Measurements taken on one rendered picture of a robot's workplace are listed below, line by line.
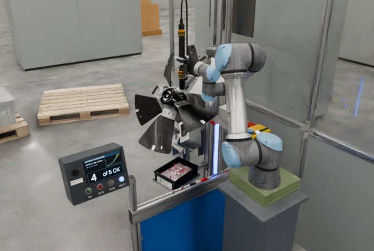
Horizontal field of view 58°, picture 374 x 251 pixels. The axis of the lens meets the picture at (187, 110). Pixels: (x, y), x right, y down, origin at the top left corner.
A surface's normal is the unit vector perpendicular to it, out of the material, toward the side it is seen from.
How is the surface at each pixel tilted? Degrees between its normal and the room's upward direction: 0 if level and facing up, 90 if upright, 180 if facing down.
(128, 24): 90
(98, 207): 0
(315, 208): 90
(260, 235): 90
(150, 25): 90
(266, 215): 0
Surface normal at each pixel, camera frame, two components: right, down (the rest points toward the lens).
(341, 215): -0.83, 0.22
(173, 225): 0.56, 0.33
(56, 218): 0.00, -0.91
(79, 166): 0.54, 0.09
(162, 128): 0.00, -0.26
